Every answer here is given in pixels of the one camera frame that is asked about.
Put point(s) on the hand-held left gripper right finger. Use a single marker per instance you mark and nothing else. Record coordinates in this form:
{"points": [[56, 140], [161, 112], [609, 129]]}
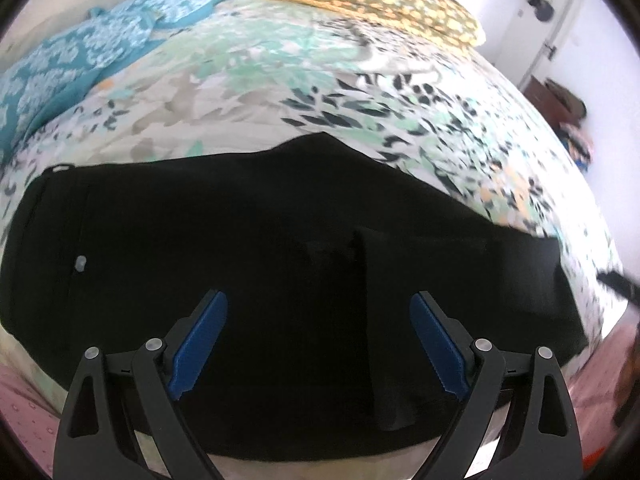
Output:
{"points": [[440, 347]]}

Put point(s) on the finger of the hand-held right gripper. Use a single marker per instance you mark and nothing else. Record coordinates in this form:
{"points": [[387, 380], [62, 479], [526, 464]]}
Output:
{"points": [[620, 286]]}

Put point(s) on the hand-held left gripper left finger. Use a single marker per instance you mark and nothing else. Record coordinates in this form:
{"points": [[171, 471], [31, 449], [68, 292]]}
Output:
{"points": [[197, 347]]}

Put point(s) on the black pants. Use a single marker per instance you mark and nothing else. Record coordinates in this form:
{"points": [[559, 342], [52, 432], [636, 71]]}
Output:
{"points": [[250, 235]]}

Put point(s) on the pile of clothes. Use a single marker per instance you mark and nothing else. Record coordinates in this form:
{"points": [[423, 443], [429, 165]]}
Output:
{"points": [[575, 130]]}

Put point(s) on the brown wooden cabinet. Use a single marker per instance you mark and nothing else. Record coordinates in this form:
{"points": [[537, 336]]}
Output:
{"points": [[537, 95]]}

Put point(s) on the white door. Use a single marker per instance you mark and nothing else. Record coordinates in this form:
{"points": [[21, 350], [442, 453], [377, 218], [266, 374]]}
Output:
{"points": [[535, 40]]}

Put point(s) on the leaf print bed sheet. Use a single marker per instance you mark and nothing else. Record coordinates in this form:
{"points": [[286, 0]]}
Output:
{"points": [[225, 75]]}

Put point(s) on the dark item hanging on door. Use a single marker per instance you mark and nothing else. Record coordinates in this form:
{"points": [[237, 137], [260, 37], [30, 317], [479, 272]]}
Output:
{"points": [[540, 4]]}

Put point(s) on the blue floral pillow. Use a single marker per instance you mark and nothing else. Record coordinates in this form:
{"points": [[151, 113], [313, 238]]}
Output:
{"points": [[60, 70]]}

